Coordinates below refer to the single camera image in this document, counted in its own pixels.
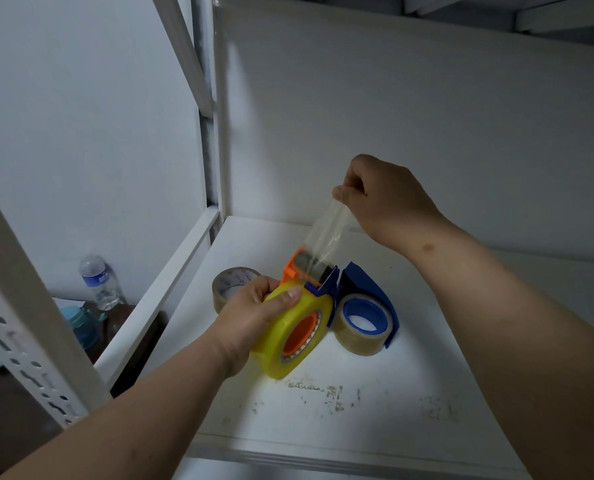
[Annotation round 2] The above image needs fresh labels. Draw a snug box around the yellow tape roll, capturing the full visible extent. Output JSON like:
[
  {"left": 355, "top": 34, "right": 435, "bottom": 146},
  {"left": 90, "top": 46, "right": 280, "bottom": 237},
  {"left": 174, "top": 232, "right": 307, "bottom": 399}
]
[{"left": 250, "top": 282, "right": 334, "bottom": 380}]

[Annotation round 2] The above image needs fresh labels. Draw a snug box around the blue tape dispenser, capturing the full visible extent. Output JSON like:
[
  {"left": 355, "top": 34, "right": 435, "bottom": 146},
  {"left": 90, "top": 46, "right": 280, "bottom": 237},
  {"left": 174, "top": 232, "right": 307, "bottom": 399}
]
[{"left": 322, "top": 262, "right": 401, "bottom": 350}]

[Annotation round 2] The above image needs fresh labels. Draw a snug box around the person's left forearm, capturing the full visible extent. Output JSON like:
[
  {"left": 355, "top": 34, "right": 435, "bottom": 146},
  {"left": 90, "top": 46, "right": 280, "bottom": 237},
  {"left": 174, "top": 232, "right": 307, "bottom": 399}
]
[{"left": 0, "top": 329, "right": 238, "bottom": 480}]

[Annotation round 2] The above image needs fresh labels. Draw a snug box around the person's left hand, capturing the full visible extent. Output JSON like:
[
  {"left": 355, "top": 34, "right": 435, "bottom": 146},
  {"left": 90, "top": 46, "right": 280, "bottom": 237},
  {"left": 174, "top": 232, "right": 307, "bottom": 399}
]
[{"left": 209, "top": 276, "right": 303, "bottom": 378}]

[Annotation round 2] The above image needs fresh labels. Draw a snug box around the clear plastic water bottle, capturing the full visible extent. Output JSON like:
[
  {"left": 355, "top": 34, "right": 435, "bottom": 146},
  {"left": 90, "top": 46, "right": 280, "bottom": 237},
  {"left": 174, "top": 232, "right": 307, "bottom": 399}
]
[{"left": 78, "top": 254, "right": 124, "bottom": 312}]

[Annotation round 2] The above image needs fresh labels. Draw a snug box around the orange tape dispenser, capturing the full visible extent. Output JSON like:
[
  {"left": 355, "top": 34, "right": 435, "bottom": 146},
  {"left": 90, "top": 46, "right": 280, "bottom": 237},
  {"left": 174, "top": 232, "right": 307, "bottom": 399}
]
[{"left": 280, "top": 247, "right": 341, "bottom": 363}]

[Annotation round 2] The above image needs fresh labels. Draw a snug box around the person's right hand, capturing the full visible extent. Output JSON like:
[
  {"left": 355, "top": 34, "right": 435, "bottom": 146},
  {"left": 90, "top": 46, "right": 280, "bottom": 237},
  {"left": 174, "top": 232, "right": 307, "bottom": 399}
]
[{"left": 332, "top": 154, "right": 450, "bottom": 257}]

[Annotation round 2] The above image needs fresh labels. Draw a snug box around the clear tape strip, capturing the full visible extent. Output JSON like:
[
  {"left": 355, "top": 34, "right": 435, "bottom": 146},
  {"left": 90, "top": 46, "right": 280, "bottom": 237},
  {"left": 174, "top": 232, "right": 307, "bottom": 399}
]
[{"left": 301, "top": 199, "right": 353, "bottom": 275}]

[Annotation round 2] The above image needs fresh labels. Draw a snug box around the white metal shelving rack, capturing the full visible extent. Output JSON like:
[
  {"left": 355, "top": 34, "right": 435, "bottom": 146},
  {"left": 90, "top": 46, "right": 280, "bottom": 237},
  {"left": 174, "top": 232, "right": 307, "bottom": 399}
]
[{"left": 0, "top": 0, "right": 594, "bottom": 480}]

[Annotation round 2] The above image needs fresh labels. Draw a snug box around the person's right forearm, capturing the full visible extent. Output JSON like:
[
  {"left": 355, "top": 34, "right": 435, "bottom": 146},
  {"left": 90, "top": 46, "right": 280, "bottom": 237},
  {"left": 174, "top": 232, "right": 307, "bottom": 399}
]
[{"left": 402, "top": 218, "right": 594, "bottom": 480}]

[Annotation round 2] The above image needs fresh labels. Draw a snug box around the clear tape roll blue core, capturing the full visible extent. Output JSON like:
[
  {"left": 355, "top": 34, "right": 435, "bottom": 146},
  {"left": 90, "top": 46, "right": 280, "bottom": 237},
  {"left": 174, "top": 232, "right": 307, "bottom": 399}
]
[{"left": 331, "top": 293, "right": 395, "bottom": 357}]

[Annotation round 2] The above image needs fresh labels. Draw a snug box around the teal plastic cup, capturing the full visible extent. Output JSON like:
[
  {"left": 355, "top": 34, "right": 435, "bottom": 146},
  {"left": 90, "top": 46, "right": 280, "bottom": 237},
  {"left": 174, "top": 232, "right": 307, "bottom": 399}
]
[{"left": 59, "top": 305, "right": 104, "bottom": 352}]

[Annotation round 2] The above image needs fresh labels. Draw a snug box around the tan tape roll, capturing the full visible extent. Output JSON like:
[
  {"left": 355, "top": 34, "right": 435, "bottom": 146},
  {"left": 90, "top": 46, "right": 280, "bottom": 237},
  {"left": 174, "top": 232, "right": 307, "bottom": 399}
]
[{"left": 212, "top": 267, "right": 263, "bottom": 315}]

